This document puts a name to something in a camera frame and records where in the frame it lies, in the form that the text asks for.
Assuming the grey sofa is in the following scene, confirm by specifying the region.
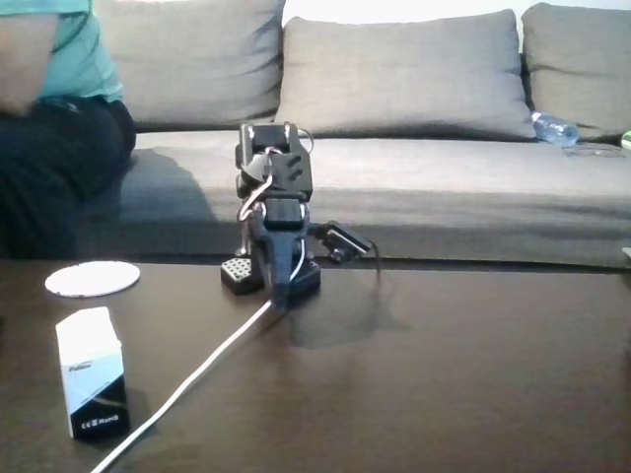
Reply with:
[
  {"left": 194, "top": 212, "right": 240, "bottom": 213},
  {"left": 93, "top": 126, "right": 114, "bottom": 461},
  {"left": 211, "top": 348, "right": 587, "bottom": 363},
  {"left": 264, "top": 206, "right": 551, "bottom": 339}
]
[{"left": 73, "top": 0, "right": 631, "bottom": 273}]

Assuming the clear plastic wrapper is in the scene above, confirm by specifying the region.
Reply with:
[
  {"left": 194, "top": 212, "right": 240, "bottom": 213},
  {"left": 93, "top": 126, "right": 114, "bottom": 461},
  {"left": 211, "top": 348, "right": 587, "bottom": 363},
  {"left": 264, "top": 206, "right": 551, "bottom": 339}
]
[{"left": 560, "top": 141, "right": 623, "bottom": 160}]

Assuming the black oval camera box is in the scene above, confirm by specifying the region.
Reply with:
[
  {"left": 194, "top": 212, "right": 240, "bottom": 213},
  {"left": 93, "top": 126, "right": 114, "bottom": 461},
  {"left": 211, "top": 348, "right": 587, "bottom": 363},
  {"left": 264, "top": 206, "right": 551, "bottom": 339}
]
[{"left": 315, "top": 221, "right": 379, "bottom": 265}]

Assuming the white round coaster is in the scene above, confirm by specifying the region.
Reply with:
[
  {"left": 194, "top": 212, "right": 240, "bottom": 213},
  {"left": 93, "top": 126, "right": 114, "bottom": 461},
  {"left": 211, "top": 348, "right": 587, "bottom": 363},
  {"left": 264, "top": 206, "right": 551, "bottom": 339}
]
[{"left": 43, "top": 260, "right": 141, "bottom": 300}]

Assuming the clear plastic water bottle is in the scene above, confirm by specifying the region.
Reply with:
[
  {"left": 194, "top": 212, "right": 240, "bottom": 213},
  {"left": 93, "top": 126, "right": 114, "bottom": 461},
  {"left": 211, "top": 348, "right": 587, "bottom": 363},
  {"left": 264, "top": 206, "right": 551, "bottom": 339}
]
[{"left": 529, "top": 110, "right": 581, "bottom": 148}]

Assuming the white cable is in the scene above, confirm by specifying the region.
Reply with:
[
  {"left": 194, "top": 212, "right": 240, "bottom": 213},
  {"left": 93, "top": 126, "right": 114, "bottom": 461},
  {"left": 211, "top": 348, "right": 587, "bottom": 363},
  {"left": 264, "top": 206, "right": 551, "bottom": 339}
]
[{"left": 90, "top": 299, "right": 275, "bottom": 473}]

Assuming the grey sofa cushion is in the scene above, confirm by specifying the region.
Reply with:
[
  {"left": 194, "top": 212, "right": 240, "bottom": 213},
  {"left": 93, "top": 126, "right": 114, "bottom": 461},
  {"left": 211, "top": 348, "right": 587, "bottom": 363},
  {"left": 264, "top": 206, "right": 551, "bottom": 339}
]
[
  {"left": 94, "top": 0, "right": 288, "bottom": 133},
  {"left": 521, "top": 1, "right": 631, "bottom": 145},
  {"left": 272, "top": 8, "right": 537, "bottom": 143}
]

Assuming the white servo box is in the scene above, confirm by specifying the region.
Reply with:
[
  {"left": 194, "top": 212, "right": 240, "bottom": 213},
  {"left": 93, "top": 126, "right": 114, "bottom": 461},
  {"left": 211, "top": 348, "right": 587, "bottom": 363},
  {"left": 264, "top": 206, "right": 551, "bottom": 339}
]
[{"left": 54, "top": 305, "right": 132, "bottom": 440}]

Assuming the person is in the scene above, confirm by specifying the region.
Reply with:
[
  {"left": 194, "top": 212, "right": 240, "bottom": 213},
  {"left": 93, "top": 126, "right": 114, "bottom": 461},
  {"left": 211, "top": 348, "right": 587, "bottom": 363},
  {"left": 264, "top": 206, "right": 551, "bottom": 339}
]
[{"left": 0, "top": 0, "right": 139, "bottom": 261}]

